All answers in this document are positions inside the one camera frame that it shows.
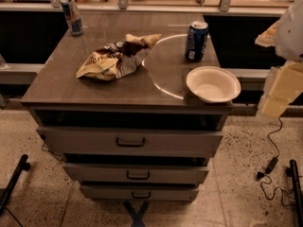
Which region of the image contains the blue soda can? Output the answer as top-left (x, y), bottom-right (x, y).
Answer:
top-left (185, 21), bottom-right (209, 61)

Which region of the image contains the middle drawer with handle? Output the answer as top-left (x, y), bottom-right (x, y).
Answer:
top-left (62, 163), bottom-right (208, 185)

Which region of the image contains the brown chip bag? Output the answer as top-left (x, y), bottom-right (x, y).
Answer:
top-left (76, 34), bottom-right (162, 81)

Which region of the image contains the black stand leg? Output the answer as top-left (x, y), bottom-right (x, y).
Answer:
top-left (286, 160), bottom-right (303, 227)
top-left (0, 154), bottom-right (30, 216)

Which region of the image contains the black stand leg right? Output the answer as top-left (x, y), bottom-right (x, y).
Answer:
top-left (286, 160), bottom-right (303, 227)

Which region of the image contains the redbull can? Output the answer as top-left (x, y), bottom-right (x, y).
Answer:
top-left (60, 0), bottom-right (82, 36)

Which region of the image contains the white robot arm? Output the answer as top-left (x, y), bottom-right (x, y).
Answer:
top-left (275, 0), bottom-right (303, 61)

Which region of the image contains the drawer with handle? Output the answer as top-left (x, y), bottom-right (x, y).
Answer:
top-left (80, 185), bottom-right (199, 201)
top-left (37, 127), bottom-right (223, 157)
top-left (62, 163), bottom-right (208, 185)

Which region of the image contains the bottom drawer with handle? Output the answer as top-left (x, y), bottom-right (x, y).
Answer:
top-left (80, 185), bottom-right (199, 201)

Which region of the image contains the grey drawer cabinet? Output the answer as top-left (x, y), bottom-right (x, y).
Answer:
top-left (22, 13), bottom-right (232, 190)

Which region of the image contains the black power cable with adapter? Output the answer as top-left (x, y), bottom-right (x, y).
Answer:
top-left (256, 116), bottom-right (297, 207)

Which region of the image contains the white bowl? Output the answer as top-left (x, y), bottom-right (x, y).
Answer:
top-left (186, 66), bottom-right (241, 103)

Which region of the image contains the top drawer with handle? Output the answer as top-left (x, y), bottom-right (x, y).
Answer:
top-left (37, 127), bottom-right (223, 157)

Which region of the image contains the black stand leg left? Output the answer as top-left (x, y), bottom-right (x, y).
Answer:
top-left (0, 154), bottom-right (30, 216)

